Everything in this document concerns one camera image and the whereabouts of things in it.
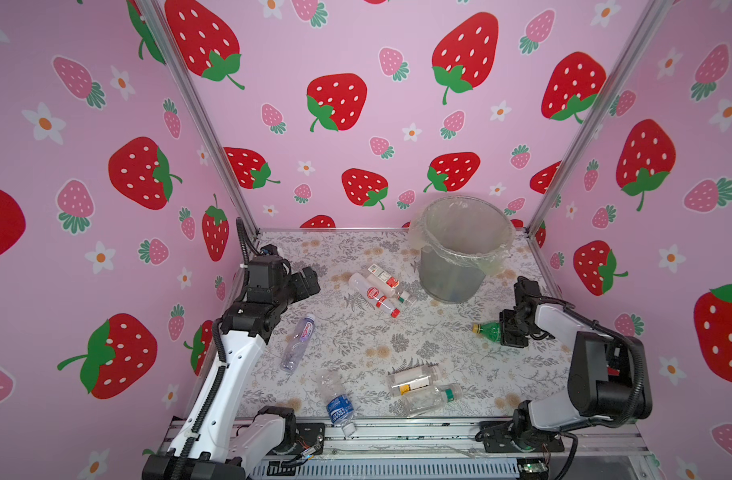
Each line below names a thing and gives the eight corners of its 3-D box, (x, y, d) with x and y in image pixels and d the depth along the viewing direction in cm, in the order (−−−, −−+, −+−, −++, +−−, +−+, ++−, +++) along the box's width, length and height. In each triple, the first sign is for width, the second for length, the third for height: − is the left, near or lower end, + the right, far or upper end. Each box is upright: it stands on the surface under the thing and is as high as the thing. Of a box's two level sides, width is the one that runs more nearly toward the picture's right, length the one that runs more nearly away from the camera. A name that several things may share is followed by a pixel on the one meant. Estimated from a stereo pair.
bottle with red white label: (365, 281, 107) (364, 271, 102) (373, 274, 109) (373, 263, 104) (401, 307, 100) (402, 297, 95) (409, 298, 102) (410, 288, 97)
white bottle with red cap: (346, 288, 106) (345, 279, 102) (356, 279, 108) (355, 270, 104) (393, 321, 97) (394, 314, 93) (402, 311, 100) (403, 303, 96)
